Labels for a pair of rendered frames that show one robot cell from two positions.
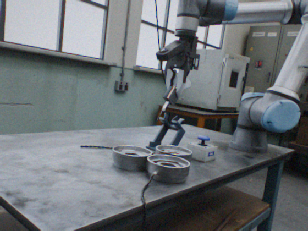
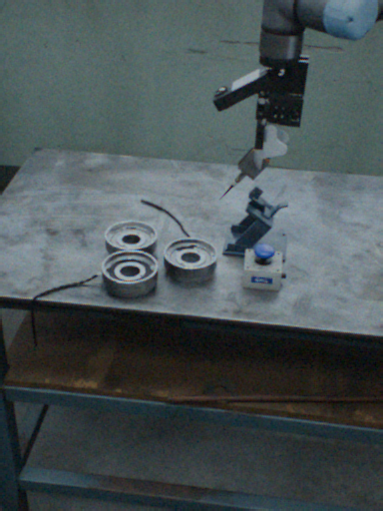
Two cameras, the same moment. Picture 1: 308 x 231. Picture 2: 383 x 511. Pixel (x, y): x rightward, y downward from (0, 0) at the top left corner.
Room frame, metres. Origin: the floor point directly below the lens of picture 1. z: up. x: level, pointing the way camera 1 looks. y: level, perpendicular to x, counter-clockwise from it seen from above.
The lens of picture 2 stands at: (0.18, -0.98, 1.60)
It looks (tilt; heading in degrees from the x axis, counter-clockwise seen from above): 34 degrees down; 56
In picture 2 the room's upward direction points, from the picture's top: 2 degrees clockwise
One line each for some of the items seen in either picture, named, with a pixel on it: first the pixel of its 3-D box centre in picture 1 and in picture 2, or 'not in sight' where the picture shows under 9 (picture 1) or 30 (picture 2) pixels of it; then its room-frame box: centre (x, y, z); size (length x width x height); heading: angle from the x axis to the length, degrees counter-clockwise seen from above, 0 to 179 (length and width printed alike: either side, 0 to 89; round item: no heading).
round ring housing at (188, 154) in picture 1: (172, 156); (190, 260); (0.80, -0.07, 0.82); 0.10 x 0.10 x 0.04
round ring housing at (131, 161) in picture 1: (131, 157); (131, 243); (0.73, 0.05, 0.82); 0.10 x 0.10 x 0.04
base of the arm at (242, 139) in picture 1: (249, 137); not in sight; (1.17, -0.40, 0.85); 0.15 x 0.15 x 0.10
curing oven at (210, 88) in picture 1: (214, 82); not in sight; (3.32, -0.62, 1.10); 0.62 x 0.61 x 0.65; 140
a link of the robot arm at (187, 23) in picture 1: (185, 26); (281, 42); (0.97, -0.06, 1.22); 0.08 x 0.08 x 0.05
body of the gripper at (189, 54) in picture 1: (184, 51); (280, 89); (0.98, -0.07, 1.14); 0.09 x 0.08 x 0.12; 138
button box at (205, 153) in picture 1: (202, 150); (265, 269); (0.91, -0.17, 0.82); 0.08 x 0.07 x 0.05; 140
